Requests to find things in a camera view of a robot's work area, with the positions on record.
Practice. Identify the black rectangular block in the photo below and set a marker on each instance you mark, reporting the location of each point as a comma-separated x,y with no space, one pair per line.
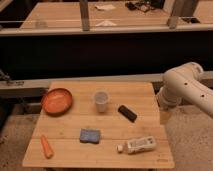
131,116

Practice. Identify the white plastic bottle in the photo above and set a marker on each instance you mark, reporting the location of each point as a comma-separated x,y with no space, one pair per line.
137,145

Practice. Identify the small clear cup background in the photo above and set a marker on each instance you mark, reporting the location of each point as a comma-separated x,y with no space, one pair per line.
40,22

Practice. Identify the grey metal post right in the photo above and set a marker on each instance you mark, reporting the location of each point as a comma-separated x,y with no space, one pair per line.
177,6

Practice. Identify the white paper sheet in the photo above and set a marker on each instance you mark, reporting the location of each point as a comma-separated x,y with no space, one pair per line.
105,7

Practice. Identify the orange ceramic bowl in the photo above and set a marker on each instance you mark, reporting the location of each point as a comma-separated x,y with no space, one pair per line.
57,101

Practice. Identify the white folded paper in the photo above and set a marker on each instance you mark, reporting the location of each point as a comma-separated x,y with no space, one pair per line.
105,23

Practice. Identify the metal clamp at left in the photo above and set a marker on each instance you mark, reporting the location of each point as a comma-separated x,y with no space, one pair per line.
9,81

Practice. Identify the wooden board table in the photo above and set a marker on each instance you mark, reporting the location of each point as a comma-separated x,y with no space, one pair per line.
63,133

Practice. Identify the orange carrot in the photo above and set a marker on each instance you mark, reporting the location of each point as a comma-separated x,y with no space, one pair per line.
47,149

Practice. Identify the grey metal post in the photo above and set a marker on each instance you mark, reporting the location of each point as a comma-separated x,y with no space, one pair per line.
177,6
84,11

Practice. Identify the dark clutter on bench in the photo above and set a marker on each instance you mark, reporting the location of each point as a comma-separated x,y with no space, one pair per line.
144,5

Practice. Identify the blue sponge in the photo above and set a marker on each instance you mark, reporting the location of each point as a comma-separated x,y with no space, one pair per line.
90,136

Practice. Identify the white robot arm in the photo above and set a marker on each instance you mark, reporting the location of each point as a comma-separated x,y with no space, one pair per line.
183,82

